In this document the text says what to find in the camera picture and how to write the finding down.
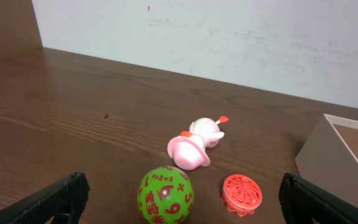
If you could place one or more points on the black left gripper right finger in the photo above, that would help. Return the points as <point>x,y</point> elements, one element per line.
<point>304,202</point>

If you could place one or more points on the pink white duck toy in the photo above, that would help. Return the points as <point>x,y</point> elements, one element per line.
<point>188,149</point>

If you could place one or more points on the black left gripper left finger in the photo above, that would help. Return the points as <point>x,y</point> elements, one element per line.
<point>61,202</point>

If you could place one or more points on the green number ball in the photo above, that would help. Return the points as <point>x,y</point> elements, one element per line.
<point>165,196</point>

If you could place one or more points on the white cardboard box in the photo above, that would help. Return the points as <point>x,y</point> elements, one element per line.
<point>329,157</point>

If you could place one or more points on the orange lattice ball toy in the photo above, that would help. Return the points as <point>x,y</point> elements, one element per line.
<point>241,195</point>

